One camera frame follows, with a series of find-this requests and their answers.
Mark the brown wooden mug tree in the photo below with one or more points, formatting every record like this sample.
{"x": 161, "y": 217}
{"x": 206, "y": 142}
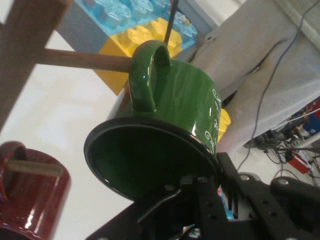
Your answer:
{"x": 22, "y": 50}

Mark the red equipment box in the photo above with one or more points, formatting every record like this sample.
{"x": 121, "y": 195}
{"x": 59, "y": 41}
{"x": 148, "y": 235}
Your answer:
{"x": 301, "y": 160}

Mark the yellow giant toy brick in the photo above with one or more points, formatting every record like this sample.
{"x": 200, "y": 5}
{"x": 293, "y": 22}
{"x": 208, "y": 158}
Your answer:
{"x": 140, "y": 35}

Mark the green enamel mug white lettering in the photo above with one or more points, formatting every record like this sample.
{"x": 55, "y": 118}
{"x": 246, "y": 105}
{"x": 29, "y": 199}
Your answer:
{"x": 180, "y": 95}

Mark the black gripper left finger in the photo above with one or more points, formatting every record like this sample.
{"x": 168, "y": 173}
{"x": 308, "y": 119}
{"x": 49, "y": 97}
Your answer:
{"x": 175, "y": 217}

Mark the red enamel mug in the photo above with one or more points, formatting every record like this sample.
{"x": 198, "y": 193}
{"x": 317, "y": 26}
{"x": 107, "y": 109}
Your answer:
{"x": 37, "y": 200}

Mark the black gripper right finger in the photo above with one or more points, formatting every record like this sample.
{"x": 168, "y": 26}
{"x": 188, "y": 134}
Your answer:
{"x": 275, "y": 207}

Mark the grey draped cloth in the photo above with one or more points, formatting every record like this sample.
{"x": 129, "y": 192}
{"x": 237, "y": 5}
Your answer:
{"x": 250, "y": 62}

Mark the blue giant toy brick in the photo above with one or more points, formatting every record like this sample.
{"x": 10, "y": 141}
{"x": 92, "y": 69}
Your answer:
{"x": 120, "y": 12}

